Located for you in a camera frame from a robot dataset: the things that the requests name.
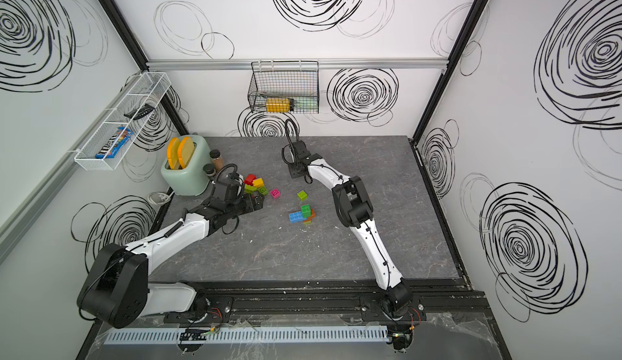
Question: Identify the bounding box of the dark green lego brick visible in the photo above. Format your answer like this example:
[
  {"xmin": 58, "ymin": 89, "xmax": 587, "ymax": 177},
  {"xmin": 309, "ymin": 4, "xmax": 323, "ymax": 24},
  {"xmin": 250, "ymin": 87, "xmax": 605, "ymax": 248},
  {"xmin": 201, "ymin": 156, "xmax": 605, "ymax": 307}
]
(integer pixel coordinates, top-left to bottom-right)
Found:
[{"xmin": 301, "ymin": 204, "xmax": 312, "ymax": 218}]

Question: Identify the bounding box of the orange lego brick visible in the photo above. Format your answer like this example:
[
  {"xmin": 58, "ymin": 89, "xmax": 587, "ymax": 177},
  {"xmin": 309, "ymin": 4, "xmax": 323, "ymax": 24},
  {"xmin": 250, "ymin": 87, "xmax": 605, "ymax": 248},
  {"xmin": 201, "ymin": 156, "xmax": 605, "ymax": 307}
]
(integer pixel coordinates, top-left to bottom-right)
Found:
[{"xmin": 304, "ymin": 209, "xmax": 316, "ymax": 223}]

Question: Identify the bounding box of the blue lego brick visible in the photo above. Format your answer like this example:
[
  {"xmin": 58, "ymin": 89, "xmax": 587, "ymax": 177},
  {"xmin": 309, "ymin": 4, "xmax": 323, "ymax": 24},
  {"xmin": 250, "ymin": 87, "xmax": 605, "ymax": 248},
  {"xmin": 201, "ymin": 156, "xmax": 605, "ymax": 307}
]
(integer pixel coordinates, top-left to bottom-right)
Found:
[{"xmin": 288, "ymin": 211, "xmax": 305, "ymax": 223}]

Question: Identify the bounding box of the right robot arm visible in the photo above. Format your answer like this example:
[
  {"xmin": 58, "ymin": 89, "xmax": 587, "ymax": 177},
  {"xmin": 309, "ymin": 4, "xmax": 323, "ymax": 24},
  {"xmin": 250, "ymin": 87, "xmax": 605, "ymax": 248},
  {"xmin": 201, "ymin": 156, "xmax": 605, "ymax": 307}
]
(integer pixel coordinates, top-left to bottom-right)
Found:
[{"xmin": 282, "ymin": 140, "xmax": 412, "ymax": 320}]

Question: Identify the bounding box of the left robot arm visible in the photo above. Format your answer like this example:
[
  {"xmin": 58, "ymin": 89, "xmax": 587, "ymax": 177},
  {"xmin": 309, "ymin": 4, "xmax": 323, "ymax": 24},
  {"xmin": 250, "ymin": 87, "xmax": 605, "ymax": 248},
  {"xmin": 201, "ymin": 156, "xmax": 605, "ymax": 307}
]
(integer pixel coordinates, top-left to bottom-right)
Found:
[{"xmin": 76, "ymin": 171, "xmax": 265, "ymax": 329}]

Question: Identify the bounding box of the long green lego brick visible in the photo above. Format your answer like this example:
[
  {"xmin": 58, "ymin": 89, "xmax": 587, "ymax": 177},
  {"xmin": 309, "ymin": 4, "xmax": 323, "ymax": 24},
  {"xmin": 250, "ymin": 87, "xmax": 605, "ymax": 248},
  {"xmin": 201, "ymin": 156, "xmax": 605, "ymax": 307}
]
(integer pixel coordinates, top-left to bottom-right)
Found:
[{"xmin": 244, "ymin": 184, "xmax": 258, "ymax": 194}]

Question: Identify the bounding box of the red lego brick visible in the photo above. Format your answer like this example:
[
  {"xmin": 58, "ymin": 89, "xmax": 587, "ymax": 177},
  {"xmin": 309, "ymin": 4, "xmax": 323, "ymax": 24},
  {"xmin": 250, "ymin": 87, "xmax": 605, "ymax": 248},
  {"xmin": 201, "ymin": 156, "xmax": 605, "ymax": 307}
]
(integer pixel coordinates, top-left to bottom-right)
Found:
[{"xmin": 244, "ymin": 174, "xmax": 257, "ymax": 186}]

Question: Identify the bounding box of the dark pepper jar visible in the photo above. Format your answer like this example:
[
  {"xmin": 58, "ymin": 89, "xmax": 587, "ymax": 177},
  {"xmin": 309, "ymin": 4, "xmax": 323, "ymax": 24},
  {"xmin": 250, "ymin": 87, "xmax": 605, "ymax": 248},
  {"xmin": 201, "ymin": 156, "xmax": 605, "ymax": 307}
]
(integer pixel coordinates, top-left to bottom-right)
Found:
[{"xmin": 203, "ymin": 163, "xmax": 217, "ymax": 180}]

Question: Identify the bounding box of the mint green toaster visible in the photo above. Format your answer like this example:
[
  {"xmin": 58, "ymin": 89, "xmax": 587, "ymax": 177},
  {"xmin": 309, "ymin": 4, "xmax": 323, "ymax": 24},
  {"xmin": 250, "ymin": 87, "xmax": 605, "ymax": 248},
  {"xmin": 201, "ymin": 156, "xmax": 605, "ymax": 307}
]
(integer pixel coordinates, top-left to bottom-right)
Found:
[{"xmin": 160, "ymin": 135, "xmax": 212, "ymax": 196}]

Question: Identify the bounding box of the yellow item in basket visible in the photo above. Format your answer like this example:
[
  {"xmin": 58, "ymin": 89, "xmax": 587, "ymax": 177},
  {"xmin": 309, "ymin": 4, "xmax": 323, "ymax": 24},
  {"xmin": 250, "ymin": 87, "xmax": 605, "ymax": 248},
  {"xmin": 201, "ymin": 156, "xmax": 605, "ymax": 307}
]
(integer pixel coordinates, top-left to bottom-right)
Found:
[{"xmin": 265, "ymin": 98, "xmax": 293, "ymax": 113}]

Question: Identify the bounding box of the yellow toast slice left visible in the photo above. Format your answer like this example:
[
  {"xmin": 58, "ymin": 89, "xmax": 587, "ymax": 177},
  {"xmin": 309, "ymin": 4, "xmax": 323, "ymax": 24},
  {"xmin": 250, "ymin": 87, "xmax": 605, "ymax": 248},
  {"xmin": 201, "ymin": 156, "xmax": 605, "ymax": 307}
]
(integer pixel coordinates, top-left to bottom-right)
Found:
[{"xmin": 167, "ymin": 137, "xmax": 181, "ymax": 170}]

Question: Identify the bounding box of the yellow toast slice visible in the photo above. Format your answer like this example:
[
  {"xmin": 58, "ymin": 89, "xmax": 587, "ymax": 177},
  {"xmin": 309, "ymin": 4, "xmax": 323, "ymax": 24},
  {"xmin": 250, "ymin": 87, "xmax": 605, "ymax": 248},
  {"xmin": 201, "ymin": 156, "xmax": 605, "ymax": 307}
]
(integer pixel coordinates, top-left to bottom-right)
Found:
[
  {"xmin": 178, "ymin": 136, "xmax": 195, "ymax": 169},
  {"xmin": 167, "ymin": 137, "xmax": 181, "ymax": 170}
]

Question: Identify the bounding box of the yellow toast slice right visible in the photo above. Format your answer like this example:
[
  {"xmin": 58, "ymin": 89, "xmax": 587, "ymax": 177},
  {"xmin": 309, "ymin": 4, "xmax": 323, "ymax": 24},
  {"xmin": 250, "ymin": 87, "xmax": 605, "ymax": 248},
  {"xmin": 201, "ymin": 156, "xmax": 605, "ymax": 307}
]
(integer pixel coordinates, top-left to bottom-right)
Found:
[{"xmin": 178, "ymin": 136, "xmax": 195, "ymax": 169}]

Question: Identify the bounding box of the blue candy packet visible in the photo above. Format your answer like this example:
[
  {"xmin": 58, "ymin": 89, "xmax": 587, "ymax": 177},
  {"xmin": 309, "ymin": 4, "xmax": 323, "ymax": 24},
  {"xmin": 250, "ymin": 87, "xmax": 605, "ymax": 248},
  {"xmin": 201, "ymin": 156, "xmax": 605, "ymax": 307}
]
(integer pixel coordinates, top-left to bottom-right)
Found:
[{"xmin": 95, "ymin": 127, "xmax": 134, "ymax": 159}]

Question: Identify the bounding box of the black remote control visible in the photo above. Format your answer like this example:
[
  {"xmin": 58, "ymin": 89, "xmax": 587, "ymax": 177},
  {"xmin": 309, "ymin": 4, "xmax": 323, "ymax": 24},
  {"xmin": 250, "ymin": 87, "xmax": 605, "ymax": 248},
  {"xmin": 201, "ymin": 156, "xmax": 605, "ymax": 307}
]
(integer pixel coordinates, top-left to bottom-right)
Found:
[{"xmin": 124, "ymin": 104, "xmax": 155, "ymax": 121}]

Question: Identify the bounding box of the black wire wall basket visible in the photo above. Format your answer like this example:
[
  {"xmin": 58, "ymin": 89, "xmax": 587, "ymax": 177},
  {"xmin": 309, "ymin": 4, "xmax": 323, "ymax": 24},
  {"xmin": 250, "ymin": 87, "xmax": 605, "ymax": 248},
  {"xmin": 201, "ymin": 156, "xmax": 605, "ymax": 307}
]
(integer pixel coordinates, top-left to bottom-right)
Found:
[{"xmin": 247, "ymin": 60, "xmax": 320, "ymax": 114}]

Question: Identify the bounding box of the white wire wall shelf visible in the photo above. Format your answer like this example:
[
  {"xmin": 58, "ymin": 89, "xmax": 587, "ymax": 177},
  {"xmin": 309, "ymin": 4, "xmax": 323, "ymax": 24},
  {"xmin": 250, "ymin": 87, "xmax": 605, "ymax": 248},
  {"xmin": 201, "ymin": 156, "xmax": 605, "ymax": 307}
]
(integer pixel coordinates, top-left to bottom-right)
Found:
[{"xmin": 74, "ymin": 72, "xmax": 171, "ymax": 171}]

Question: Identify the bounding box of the white slotted cable duct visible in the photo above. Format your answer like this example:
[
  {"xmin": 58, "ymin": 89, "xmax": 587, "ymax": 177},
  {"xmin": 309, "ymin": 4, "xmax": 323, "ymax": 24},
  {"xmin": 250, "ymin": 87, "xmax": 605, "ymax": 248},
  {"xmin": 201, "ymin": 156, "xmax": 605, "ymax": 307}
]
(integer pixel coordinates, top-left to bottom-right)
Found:
[{"xmin": 104, "ymin": 325, "xmax": 390, "ymax": 345}]

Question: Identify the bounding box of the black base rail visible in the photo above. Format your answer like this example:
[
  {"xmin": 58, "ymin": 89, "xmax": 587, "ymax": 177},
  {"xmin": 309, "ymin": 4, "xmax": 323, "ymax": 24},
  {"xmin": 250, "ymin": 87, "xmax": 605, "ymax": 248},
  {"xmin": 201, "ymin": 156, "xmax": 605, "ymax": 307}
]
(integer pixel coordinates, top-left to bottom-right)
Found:
[{"xmin": 99, "ymin": 281, "xmax": 492, "ymax": 324}]

